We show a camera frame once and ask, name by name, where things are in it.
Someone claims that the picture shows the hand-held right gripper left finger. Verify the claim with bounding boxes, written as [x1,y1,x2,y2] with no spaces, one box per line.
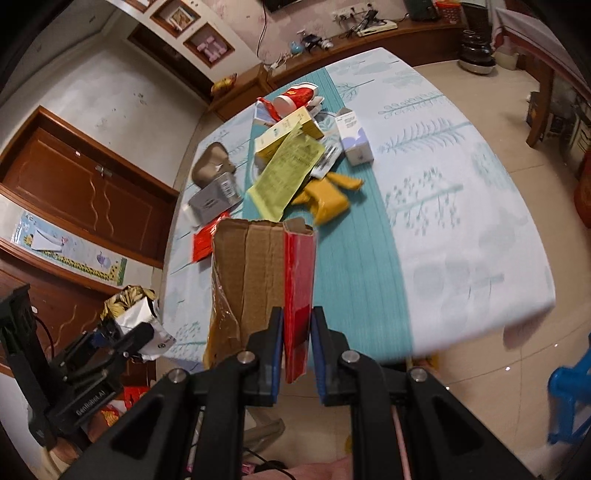
[58,307,284,480]

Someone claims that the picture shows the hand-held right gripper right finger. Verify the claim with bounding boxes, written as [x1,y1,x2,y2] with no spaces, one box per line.
[310,305,539,480]

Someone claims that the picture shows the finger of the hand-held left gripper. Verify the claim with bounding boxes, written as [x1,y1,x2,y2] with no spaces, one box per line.
[90,318,122,348]
[117,322,155,360]

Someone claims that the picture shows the cardboard box with red side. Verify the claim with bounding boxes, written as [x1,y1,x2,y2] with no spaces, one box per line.
[203,217,319,385]

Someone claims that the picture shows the yellow-green paper leaflet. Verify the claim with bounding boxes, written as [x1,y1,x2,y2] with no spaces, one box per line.
[247,127,326,224]

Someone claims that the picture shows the brown paper lump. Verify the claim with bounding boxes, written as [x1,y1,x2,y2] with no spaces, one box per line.
[193,142,238,189]

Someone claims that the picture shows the red printed plastic bag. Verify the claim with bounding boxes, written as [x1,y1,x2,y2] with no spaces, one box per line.
[99,385,149,418]

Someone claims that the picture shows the person's pink pants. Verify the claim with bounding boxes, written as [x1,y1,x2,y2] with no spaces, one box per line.
[245,455,354,480]

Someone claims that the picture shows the red snack packet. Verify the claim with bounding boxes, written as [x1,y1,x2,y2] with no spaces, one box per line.
[193,212,232,263]

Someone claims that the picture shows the brown wooden door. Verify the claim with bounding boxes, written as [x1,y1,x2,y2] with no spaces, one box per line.
[0,106,181,365]

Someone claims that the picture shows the grey cardboard box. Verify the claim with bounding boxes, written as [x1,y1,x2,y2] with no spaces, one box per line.
[188,173,242,227]

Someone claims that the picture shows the teal and white printed tablecloth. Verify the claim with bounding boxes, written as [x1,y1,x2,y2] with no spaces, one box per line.
[164,46,557,370]

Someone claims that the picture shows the white blister pack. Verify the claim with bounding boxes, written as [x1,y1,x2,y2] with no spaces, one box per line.
[309,134,345,178]

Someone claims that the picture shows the yellow-green carton box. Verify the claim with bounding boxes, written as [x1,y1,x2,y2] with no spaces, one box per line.
[254,106,324,171]

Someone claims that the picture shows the white and purple carton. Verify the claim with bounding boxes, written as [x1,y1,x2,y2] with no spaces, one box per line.
[335,107,375,167]

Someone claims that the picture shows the red and white strip packet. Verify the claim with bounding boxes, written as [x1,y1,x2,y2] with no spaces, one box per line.
[253,97,282,127]

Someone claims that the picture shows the blue plastic stool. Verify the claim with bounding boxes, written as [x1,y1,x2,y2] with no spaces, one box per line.
[547,364,591,444]

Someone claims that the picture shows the red paper cup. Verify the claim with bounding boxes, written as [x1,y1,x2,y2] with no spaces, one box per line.
[272,83,324,116]

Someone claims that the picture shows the wooden television cabinet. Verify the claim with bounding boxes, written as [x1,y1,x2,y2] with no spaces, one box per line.
[208,14,467,123]

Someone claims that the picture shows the white set-top box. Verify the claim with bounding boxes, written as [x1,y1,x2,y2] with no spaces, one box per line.
[355,18,398,35]

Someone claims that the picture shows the black rice cooker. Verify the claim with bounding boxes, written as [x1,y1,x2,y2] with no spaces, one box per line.
[457,28,497,75]

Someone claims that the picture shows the wooden side table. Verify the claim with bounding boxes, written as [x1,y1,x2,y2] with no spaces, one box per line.
[489,4,591,148]

